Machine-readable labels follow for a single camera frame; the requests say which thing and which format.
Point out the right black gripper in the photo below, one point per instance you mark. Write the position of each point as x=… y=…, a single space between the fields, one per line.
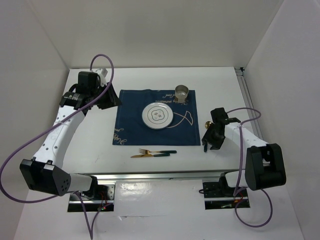
x=216 y=144

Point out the aluminium frame rail right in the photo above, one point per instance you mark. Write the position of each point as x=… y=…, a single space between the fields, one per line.
x=251 y=125

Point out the gold knife green handle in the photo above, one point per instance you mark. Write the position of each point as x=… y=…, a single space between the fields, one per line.
x=151 y=155

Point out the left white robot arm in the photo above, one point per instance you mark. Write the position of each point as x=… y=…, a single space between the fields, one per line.
x=52 y=152

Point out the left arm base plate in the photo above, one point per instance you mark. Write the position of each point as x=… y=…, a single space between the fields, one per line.
x=102 y=200

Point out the aluminium frame rail front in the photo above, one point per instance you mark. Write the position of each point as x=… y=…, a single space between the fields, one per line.
x=155 y=175

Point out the gold fork green handle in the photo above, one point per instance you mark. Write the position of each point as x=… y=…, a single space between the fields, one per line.
x=145 y=151

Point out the aluminium frame rail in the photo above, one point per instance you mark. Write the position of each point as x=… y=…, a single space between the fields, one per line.
x=251 y=125
x=155 y=175

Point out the dark blue cloth placemat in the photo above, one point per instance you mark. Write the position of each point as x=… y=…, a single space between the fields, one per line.
x=130 y=130

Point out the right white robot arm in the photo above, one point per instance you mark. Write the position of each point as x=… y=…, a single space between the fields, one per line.
x=261 y=164

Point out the metal cup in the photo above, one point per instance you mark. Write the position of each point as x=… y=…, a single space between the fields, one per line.
x=181 y=93

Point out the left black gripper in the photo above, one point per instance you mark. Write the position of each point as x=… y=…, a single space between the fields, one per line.
x=112 y=99

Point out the white round plate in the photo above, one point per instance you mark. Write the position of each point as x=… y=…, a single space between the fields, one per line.
x=157 y=115

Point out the gold spoon green handle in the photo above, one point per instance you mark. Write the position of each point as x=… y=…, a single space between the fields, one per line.
x=207 y=136

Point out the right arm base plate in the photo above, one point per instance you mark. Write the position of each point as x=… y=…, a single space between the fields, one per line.
x=218 y=196

